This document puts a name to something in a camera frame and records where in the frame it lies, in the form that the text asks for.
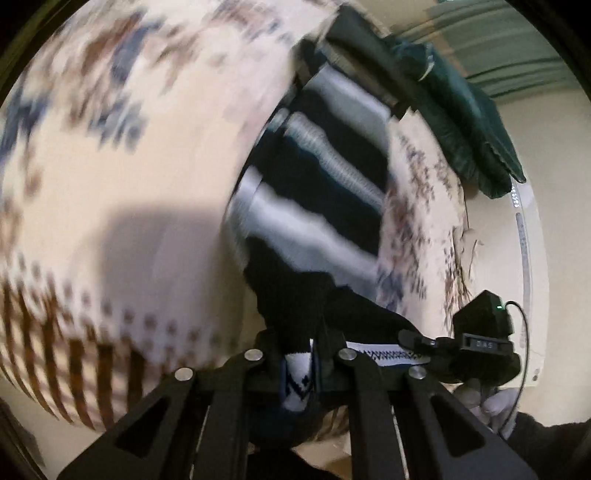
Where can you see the black white striped sock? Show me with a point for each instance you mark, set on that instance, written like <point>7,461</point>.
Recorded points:
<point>323,194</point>

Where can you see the white floral bed sheet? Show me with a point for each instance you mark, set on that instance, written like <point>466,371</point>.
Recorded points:
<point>138,161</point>

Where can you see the grey-green curtain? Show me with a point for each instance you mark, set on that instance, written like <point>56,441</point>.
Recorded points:
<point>498,50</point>

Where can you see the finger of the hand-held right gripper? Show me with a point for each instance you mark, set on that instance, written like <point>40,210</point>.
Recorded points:
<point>425,342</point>

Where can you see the person's right hand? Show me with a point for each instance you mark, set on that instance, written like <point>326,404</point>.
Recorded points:
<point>501,406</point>

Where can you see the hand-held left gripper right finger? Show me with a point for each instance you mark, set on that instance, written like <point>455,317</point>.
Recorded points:
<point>325,364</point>

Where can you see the person's right forearm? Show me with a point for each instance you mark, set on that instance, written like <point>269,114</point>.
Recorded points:
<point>549,447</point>

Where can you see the dark green cloth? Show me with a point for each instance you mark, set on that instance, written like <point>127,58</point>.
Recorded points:
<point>457,115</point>

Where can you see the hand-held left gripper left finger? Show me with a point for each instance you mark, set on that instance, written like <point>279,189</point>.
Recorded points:
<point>270,369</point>

